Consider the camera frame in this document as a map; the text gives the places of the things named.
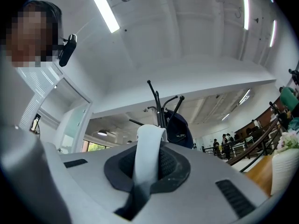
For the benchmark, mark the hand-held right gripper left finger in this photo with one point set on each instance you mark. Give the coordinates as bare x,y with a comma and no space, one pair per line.
77,183

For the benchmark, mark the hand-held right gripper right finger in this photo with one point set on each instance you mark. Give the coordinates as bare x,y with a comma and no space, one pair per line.
205,171

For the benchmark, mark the black coat rack stand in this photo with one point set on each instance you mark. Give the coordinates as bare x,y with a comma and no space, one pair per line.
160,106

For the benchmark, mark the window with green view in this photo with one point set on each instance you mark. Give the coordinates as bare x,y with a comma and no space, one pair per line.
95,146

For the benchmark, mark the dark navy bag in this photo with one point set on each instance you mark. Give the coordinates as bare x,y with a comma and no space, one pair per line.
178,129

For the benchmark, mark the frosted glass partition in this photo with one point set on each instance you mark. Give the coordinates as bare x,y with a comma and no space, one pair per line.
72,129

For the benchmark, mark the dome pendant lamp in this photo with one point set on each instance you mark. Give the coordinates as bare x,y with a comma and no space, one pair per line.
102,132

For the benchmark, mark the black railing with brown handrail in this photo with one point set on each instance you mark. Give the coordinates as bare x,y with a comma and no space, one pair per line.
257,141

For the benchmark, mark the white flower pot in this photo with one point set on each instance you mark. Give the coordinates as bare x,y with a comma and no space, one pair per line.
286,171

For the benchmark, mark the pale flower bunch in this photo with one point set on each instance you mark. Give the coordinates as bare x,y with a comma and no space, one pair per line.
288,140

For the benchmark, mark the green bag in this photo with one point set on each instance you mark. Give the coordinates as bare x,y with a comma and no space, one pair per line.
294,124

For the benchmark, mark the white slatted panel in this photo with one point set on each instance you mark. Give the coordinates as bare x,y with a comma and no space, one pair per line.
35,90

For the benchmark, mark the person's light grey shirt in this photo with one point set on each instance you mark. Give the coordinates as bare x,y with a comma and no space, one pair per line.
9,97

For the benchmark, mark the person's head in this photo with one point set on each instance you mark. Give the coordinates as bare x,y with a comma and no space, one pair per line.
32,36

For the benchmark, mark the long ceiling light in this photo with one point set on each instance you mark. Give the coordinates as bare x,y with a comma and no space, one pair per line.
245,8
272,32
104,8

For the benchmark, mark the wall poster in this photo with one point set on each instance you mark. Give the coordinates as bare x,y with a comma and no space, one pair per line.
35,124

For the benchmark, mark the black head-worn camera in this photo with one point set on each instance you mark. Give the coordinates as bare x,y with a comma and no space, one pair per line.
67,50

